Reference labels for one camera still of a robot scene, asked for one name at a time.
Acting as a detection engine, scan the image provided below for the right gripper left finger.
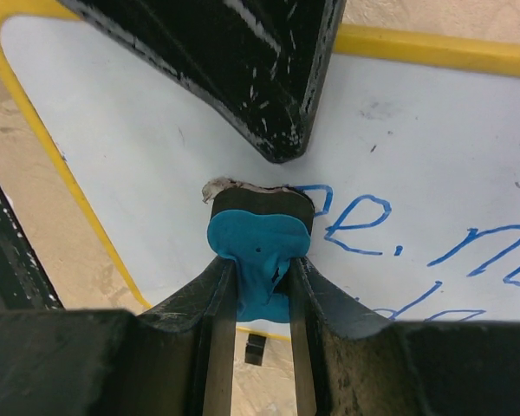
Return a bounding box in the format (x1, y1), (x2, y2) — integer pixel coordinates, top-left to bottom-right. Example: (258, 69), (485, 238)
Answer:
(139, 257), (237, 415)

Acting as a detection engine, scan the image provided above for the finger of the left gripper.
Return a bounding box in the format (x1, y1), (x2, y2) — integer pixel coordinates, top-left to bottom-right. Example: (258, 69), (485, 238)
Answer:
(65, 0), (345, 164)

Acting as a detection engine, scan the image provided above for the yellow framed whiteboard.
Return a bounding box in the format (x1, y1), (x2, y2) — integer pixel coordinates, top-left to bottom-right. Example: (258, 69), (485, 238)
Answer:
(0, 1), (520, 324)

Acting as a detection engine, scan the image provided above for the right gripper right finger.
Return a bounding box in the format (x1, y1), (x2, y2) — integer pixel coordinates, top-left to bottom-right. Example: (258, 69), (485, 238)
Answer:
(287, 257), (390, 415)

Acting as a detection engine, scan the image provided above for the blue whiteboard eraser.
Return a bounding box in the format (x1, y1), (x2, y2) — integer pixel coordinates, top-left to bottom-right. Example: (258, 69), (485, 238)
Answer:
(202, 177), (315, 323)

